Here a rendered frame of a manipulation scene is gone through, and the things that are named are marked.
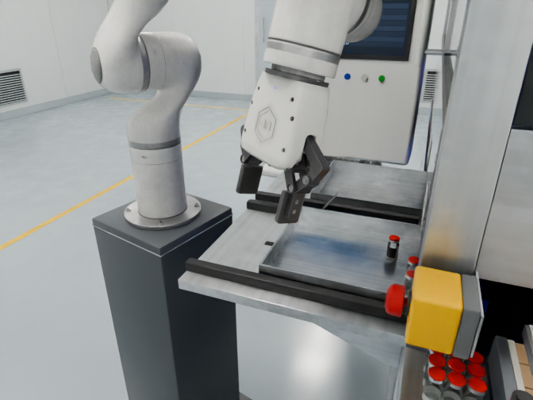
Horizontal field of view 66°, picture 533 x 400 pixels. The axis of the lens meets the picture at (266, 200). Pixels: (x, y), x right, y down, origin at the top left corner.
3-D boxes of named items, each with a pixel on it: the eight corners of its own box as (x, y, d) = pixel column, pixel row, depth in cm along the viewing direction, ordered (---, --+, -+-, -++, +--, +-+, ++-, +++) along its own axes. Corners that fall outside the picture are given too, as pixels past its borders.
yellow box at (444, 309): (465, 321, 53) (477, 275, 50) (468, 361, 47) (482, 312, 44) (404, 307, 56) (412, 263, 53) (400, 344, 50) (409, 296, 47)
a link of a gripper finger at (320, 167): (287, 119, 47) (274, 164, 49) (331, 141, 42) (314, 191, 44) (295, 121, 48) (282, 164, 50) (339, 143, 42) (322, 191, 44)
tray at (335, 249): (457, 246, 85) (460, 231, 84) (462, 328, 63) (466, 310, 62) (300, 218, 97) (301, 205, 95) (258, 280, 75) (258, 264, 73)
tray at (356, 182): (453, 186, 114) (455, 175, 113) (455, 228, 92) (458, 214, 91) (332, 171, 125) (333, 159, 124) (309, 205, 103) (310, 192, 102)
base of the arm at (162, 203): (108, 216, 102) (95, 144, 94) (166, 190, 116) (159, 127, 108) (160, 238, 92) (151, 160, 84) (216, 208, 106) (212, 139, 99)
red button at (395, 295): (415, 307, 53) (419, 282, 52) (413, 327, 50) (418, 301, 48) (385, 300, 55) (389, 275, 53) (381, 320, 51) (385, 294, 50)
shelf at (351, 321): (450, 186, 119) (452, 180, 118) (461, 361, 60) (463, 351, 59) (293, 166, 135) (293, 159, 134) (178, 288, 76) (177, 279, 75)
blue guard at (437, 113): (436, 75, 225) (442, 40, 217) (424, 255, 61) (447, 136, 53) (435, 75, 225) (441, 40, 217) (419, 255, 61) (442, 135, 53)
